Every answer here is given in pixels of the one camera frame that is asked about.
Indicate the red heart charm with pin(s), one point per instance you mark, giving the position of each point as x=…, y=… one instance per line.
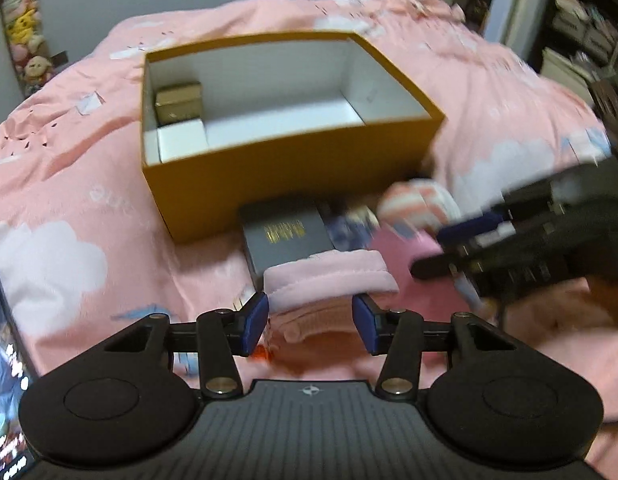
x=263, y=353

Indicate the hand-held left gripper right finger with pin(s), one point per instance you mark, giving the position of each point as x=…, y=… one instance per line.
x=364, y=326

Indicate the dark grey box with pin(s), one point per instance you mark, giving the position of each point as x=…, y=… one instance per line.
x=284, y=240

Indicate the pink mini backpack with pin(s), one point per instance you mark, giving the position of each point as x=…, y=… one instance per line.
x=334, y=277

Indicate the white flat box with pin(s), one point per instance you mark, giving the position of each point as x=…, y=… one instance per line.
x=181, y=140

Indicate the pink printed blanket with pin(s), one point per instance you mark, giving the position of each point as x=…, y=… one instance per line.
x=64, y=185

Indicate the pink striped white plush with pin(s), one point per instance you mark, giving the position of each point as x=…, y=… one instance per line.
x=419, y=205

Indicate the smartphone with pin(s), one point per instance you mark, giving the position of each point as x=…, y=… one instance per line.
x=6, y=360

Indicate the orange cardboard box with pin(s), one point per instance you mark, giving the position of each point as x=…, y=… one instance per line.
x=299, y=180

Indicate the shelf with clothes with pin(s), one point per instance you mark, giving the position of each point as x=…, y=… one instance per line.
x=584, y=30

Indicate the hanging row of plush toys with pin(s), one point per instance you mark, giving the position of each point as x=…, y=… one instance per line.
x=24, y=25

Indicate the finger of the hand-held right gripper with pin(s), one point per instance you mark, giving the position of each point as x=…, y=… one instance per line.
x=469, y=227
x=439, y=265

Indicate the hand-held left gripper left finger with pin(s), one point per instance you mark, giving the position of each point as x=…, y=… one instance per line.
x=254, y=324

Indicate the picture printed box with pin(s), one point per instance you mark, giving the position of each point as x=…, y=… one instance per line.
x=349, y=227

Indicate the gold gift box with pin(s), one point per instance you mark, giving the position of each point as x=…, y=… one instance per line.
x=179, y=102

